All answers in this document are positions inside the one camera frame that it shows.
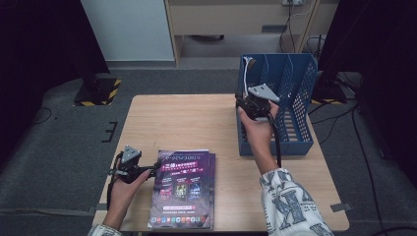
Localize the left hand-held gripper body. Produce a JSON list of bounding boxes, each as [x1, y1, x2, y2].
[[109, 146, 149, 185]]

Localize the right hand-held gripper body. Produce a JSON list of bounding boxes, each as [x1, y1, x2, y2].
[[242, 84, 280, 121]]

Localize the black and red magazine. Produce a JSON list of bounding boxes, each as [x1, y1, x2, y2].
[[240, 55, 260, 99]]

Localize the blue file rack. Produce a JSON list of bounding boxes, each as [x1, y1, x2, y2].
[[235, 53, 319, 157]]

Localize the person's right hand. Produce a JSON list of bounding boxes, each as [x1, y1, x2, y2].
[[238, 100, 280, 165]]

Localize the person's left hand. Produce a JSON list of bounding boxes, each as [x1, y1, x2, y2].
[[106, 169, 152, 230]]

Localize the grey tape strip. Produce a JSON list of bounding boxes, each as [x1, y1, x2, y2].
[[329, 202, 354, 213], [88, 203, 109, 214]]

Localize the black stand base striped edge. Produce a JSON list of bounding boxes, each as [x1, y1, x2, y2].
[[72, 77, 122, 107], [310, 73, 348, 106]]

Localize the white cabinet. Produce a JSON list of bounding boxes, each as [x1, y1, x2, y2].
[[80, 0, 175, 62]]

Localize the black curtain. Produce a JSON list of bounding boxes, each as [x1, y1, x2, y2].
[[0, 0, 111, 171], [318, 0, 417, 188]]

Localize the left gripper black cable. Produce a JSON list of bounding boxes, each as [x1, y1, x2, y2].
[[106, 153, 124, 210]]

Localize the grey drawer handle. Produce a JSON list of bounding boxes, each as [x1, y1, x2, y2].
[[261, 24, 288, 34]]

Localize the black hanging cables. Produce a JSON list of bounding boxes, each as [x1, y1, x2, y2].
[[278, 3, 298, 53]]

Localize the thin black floor cable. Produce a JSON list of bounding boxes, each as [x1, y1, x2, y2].
[[32, 107, 53, 126]]

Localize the long black floor cable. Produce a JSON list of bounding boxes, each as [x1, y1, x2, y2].
[[350, 97, 387, 236]]

